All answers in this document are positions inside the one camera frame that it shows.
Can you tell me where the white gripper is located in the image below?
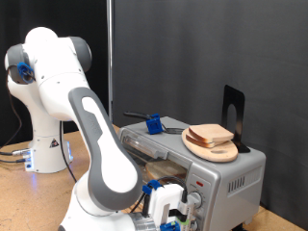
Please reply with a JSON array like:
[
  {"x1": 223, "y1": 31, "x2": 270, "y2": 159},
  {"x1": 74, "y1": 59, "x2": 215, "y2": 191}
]
[{"x1": 148, "y1": 183, "x2": 196, "y2": 231}]

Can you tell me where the glass oven door with handle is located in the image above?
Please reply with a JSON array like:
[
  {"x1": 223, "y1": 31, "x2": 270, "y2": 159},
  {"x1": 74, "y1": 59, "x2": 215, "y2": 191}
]
[{"x1": 118, "y1": 127, "x2": 191, "y2": 189}]

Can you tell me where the metal spatula with blue block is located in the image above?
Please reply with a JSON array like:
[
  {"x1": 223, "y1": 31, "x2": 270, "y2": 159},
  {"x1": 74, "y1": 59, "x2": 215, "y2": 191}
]
[{"x1": 123, "y1": 111, "x2": 187, "y2": 136}]

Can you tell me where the silver toaster oven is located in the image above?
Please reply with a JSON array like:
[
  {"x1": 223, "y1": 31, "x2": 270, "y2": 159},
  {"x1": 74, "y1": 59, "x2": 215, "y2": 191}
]
[{"x1": 117, "y1": 115, "x2": 267, "y2": 231}]

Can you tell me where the round wooden serving board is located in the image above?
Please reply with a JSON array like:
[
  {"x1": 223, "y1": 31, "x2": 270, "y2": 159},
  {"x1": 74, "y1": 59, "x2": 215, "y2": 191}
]
[{"x1": 181, "y1": 127, "x2": 239, "y2": 164}]

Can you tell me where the black metal bookend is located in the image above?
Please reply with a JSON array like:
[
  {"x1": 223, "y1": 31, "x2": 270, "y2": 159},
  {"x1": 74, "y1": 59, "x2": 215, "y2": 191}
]
[{"x1": 220, "y1": 84, "x2": 251, "y2": 154}]

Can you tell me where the metal pole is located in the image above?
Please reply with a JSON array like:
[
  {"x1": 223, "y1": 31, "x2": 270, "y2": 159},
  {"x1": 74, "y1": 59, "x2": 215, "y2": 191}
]
[{"x1": 106, "y1": 0, "x2": 115, "y2": 124}]

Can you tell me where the black base cable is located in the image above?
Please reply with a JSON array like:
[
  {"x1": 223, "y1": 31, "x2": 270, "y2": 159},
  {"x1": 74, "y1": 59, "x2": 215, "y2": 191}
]
[
  {"x1": 0, "y1": 157, "x2": 27, "y2": 164},
  {"x1": 0, "y1": 147, "x2": 31, "y2": 157}
]

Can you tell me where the blue cable clip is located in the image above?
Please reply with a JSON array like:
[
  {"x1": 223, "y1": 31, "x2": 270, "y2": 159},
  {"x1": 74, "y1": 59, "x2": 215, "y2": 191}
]
[{"x1": 16, "y1": 61, "x2": 36, "y2": 85}]

